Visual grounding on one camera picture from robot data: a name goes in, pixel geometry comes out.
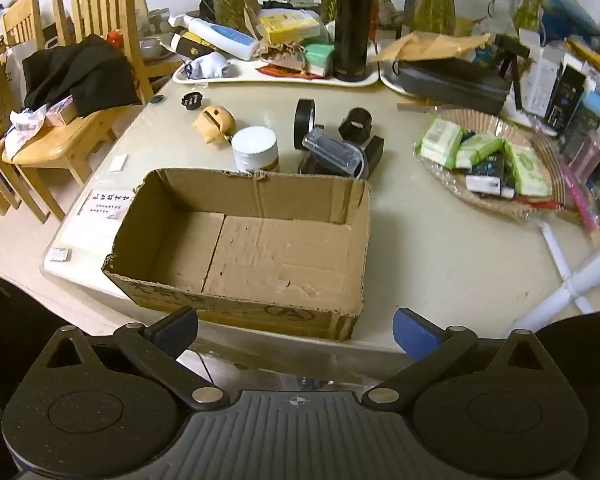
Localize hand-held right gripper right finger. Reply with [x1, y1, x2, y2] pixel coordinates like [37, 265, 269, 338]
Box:
[362, 307, 551, 408]

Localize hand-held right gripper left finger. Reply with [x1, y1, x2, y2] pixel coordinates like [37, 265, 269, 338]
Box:
[45, 305, 231, 411]

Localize cardboard box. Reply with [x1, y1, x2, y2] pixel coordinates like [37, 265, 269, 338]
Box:
[102, 167, 372, 343]

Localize black block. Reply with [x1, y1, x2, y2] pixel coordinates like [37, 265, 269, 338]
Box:
[365, 135, 385, 172]

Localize white lidded jar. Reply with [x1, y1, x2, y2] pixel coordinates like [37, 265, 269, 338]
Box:
[231, 126, 281, 174]

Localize black round holder grey rim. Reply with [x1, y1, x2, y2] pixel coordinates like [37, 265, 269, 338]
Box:
[299, 151, 369, 180]

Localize clear plastic case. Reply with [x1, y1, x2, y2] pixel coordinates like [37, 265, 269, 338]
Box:
[302, 127, 364, 177]

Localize tan piggy bank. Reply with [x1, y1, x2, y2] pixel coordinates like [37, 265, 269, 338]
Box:
[192, 105, 237, 147]

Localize black cylinder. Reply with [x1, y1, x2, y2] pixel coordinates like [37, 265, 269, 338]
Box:
[338, 107, 376, 144]

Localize black tape roll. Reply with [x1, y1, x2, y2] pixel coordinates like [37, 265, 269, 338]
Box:
[294, 98, 317, 152]

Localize white paper label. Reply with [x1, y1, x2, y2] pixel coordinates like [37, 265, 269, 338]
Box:
[77, 189, 132, 222]

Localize black packet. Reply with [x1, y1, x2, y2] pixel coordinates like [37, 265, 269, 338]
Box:
[464, 154, 517, 197]

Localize clear ribbed plastic dish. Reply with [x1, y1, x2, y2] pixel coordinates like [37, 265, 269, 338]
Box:
[413, 109, 582, 224]

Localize green tissue packet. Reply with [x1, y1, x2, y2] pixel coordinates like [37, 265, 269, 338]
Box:
[416, 119, 464, 167]
[454, 132, 504, 171]
[504, 141, 552, 198]

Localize wooden chair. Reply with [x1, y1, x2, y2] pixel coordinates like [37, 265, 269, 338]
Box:
[0, 0, 47, 217]
[0, 0, 157, 224]

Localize pink striped stick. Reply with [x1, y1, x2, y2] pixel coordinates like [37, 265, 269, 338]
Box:
[559, 159, 599, 232]

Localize pink bottle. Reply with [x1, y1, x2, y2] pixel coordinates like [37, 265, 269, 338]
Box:
[566, 129, 600, 187]

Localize pink box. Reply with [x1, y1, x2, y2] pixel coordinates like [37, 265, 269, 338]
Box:
[42, 94, 79, 127]

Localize dark grey case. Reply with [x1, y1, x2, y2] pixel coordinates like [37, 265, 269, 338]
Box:
[395, 57, 512, 116]

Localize white plate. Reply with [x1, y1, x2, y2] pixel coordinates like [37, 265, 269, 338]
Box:
[378, 60, 422, 99]

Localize crumpled white paper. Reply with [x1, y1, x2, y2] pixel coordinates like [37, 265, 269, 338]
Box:
[4, 106, 49, 157]

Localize white tray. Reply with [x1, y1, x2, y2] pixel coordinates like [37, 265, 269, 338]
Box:
[172, 56, 382, 92]

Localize wooden stool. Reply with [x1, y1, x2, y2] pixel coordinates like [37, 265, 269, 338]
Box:
[139, 55, 187, 82]

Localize white sock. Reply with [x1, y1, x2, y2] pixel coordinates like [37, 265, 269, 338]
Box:
[185, 55, 230, 80]

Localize black cloth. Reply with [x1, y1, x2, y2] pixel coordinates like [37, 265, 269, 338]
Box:
[22, 35, 144, 117]

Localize black tall box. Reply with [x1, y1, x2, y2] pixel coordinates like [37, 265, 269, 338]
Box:
[544, 64, 587, 132]

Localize red packet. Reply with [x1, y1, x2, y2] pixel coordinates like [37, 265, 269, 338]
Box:
[259, 63, 332, 82]

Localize blue tall box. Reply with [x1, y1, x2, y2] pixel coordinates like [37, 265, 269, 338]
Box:
[569, 90, 600, 137]

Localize black and gold box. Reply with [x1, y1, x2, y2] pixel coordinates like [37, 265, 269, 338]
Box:
[172, 31, 222, 57]

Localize white tall box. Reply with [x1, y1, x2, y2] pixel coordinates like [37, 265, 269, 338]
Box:
[519, 29, 567, 117]

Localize brown paper envelope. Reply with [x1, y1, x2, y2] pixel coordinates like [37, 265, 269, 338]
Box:
[377, 31, 492, 64]

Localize green box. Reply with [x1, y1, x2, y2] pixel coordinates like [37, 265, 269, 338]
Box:
[300, 43, 335, 79]

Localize black phone stand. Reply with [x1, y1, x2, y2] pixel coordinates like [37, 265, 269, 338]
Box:
[493, 33, 532, 112]

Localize white spray bottle blue label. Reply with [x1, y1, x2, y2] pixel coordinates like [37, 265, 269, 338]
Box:
[169, 13, 261, 61]

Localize black thermos bottle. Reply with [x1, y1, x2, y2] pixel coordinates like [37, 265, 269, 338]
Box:
[333, 0, 375, 83]

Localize brown paper bag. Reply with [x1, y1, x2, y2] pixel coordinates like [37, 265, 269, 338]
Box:
[242, 0, 272, 47]

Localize yellow box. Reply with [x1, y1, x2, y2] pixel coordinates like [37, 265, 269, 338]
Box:
[258, 9, 327, 45]

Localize white pipe frame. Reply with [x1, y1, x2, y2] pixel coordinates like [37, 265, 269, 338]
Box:
[505, 221, 600, 332]

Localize beige drawstring pouch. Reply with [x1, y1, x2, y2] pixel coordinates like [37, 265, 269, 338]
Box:
[267, 42, 307, 69]

